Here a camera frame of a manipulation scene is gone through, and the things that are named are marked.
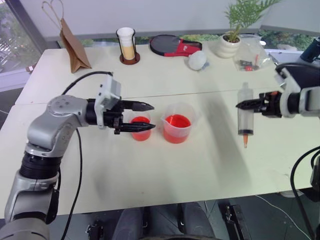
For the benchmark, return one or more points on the small dark red object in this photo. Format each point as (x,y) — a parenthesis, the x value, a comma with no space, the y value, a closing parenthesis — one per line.
(30,69)

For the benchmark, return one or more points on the white ribbed plant pot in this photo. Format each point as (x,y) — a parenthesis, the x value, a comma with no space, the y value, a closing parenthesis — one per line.
(227,47)

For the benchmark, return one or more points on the brown paper bag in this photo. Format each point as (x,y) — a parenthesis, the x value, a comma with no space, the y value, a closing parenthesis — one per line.
(75,50)

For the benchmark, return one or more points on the black metal frame bracket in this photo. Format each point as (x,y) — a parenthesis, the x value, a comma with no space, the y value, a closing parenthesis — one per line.
(95,232)

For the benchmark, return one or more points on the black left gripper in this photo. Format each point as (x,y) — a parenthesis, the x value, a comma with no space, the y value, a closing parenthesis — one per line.
(112,118)

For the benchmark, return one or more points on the paper cup stack in holder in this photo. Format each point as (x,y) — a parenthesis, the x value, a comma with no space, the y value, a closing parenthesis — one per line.
(127,45)

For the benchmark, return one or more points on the large beaker with red liquid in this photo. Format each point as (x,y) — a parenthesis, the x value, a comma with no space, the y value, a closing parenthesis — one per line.
(177,130)

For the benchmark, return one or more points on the clear plastic bag with parts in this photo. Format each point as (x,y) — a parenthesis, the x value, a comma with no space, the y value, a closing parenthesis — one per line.
(250,55)

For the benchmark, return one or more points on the green leafy plant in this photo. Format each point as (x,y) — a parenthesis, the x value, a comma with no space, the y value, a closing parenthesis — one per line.
(243,12)

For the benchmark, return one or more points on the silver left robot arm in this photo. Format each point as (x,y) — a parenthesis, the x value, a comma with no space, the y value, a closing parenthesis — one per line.
(50,117)

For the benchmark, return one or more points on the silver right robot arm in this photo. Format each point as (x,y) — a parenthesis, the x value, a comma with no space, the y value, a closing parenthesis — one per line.
(310,101)

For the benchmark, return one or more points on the black metal frame bar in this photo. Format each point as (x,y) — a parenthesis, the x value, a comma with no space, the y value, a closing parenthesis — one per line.
(233,222)

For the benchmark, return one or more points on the black red paddle case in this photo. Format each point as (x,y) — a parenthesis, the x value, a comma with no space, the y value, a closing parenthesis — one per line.
(170,46)

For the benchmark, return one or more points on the white crumpled cloth ball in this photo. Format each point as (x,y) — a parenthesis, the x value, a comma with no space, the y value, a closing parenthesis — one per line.
(197,61)

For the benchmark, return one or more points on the clear syringe with orange tip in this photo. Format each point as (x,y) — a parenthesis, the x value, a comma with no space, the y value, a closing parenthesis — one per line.
(245,120)

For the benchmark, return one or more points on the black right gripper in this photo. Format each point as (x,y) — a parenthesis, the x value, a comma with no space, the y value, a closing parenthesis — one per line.
(271,106)

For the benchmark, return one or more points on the dark blue cylindrical device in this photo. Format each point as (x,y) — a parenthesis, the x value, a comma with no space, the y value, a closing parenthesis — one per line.
(311,50)

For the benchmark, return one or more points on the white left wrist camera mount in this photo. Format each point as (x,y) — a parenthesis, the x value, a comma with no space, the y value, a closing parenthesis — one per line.
(110,96)

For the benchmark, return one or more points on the small beaker with red liquid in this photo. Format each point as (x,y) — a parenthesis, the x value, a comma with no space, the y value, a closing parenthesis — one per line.
(141,133)

